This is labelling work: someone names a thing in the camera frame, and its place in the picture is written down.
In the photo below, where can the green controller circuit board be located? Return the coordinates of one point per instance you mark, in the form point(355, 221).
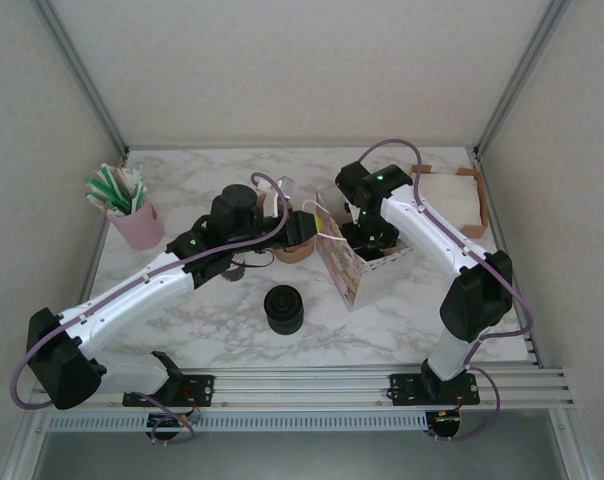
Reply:
point(167, 421)
point(447, 419)

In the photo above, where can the aluminium table edge rail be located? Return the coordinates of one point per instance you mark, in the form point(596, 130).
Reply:
point(496, 225)
point(96, 260)

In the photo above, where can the brown cardboard tray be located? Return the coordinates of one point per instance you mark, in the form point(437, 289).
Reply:
point(474, 231)

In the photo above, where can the printed white paper bag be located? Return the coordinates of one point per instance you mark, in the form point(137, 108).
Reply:
point(382, 285)

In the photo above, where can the aluminium frame post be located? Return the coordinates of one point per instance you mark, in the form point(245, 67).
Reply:
point(82, 70)
point(519, 70)

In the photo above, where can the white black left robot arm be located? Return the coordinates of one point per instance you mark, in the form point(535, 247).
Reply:
point(132, 295)

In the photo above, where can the green straw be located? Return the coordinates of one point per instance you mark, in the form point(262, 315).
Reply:
point(102, 190)
point(113, 185)

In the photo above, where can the stack of black lids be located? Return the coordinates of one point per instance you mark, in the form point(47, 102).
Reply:
point(282, 307)

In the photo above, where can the white wrapped straw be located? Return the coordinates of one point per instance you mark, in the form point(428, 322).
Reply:
point(127, 180)
point(98, 202)
point(139, 187)

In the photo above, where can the stack of paper cups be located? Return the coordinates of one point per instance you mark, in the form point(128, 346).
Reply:
point(233, 274)

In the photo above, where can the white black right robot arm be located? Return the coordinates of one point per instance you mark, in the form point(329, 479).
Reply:
point(432, 230)

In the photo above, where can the wide aluminium base rail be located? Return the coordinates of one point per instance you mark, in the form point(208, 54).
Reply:
point(302, 390)

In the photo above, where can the white napkin stack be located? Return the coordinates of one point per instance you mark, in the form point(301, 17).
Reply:
point(457, 200)

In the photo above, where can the pink straw holder cup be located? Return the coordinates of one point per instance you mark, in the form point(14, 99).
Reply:
point(137, 227)

